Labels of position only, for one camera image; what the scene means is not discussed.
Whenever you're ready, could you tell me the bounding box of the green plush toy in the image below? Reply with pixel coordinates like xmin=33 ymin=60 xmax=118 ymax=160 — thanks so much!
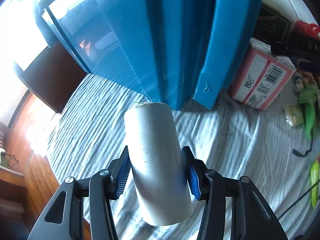
xmin=292 ymin=84 xmax=320 ymax=157

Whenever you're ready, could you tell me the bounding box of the blue plastic storage crate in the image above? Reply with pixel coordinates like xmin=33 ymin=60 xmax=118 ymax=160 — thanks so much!
xmin=32 ymin=0 xmax=265 ymax=111

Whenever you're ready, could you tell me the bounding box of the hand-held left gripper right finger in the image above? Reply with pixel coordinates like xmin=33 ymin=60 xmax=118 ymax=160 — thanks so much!
xmin=181 ymin=146 xmax=289 ymax=240

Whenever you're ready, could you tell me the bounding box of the thin black cable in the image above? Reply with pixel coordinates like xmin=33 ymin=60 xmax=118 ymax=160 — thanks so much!
xmin=278 ymin=187 xmax=320 ymax=218

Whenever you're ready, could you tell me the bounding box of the striped light blue bed sheet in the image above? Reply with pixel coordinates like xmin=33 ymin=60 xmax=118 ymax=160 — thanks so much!
xmin=46 ymin=74 xmax=320 ymax=240

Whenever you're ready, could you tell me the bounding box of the pink tissue pack with barcode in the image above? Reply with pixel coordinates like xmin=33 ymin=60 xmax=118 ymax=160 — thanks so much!
xmin=229 ymin=38 xmax=297 ymax=111

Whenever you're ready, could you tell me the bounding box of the white cylinder roll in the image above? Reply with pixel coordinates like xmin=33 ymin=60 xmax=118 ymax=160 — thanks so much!
xmin=124 ymin=102 xmax=193 ymax=227

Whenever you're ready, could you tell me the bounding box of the pale yellow packet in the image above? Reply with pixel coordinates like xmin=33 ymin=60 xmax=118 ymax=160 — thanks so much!
xmin=284 ymin=104 xmax=304 ymax=127

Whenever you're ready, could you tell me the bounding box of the black box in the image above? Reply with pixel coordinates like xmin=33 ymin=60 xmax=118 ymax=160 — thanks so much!
xmin=252 ymin=2 xmax=293 ymax=45

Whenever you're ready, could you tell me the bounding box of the red carry case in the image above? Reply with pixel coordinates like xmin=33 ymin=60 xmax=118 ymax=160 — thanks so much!
xmin=294 ymin=20 xmax=320 ymax=39

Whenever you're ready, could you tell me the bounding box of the orange and pink plush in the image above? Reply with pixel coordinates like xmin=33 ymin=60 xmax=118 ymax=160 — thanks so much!
xmin=300 ymin=70 xmax=317 ymax=84

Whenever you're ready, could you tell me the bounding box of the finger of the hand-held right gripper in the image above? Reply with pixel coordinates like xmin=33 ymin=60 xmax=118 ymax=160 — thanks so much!
xmin=297 ymin=59 xmax=320 ymax=73
xmin=271 ymin=38 xmax=320 ymax=62

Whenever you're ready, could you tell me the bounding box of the bright green packet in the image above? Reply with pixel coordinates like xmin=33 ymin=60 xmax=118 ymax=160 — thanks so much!
xmin=310 ymin=155 xmax=320 ymax=208

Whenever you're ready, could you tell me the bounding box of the wooden shelf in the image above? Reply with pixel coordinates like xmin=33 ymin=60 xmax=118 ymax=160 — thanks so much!
xmin=0 ymin=120 xmax=29 ymax=223

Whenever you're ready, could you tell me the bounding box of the dark wooden cabinet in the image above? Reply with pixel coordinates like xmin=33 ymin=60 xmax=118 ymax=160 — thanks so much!
xmin=12 ymin=41 xmax=94 ymax=113

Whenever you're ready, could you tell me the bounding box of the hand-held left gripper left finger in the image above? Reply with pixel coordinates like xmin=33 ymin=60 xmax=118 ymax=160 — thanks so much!
xmin=27 ymin=145 xmax=132 ymax=240

